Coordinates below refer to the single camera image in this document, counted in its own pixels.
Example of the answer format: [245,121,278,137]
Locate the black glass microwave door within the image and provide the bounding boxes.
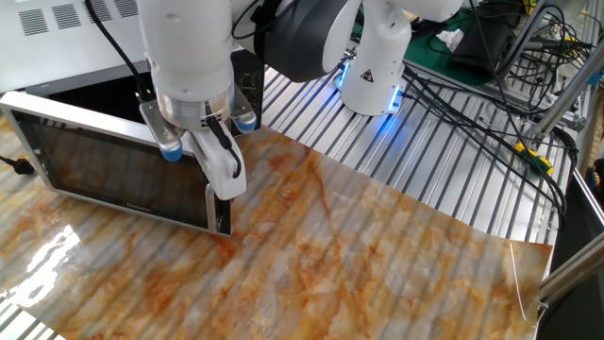
[0,91,234,238]

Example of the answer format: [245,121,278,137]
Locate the black box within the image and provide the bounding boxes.
[446,3,516,79]

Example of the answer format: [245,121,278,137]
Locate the silver microwave oven body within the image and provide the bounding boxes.
[0,0,266,139]

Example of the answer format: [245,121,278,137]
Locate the green mat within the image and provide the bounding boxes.
[351,7,502,89]

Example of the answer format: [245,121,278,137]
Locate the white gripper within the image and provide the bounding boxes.
[181,121,248,202]

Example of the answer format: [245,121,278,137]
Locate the silver wrist bracket blue caps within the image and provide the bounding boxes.
[139,86,259,163]

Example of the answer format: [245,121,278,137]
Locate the aluminium profile rail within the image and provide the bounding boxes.
[537,244,604,304]

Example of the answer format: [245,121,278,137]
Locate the crumpled white tissue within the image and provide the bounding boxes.
[434,27,466,54]

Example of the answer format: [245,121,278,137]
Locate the black floor cable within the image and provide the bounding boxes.
[399,63,568,230]

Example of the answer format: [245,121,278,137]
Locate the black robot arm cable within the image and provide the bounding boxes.
[83,0,243,180]

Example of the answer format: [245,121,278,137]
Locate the grey metal pole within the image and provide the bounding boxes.
[494,0,551,85]

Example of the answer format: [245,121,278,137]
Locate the slanted aluminium profile bar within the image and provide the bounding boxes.
[531,50,604,139]

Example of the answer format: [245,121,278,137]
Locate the black power plug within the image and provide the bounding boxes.
[0,154,37,177]

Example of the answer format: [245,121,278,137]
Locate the yellow green handle screwdriver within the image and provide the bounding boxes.
[477,115,556,177]

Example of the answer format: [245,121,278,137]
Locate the black side panel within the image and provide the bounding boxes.
[536,170,604,340]

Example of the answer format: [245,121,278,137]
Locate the orange marble pattern mat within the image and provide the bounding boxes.
[0,115,554,340]

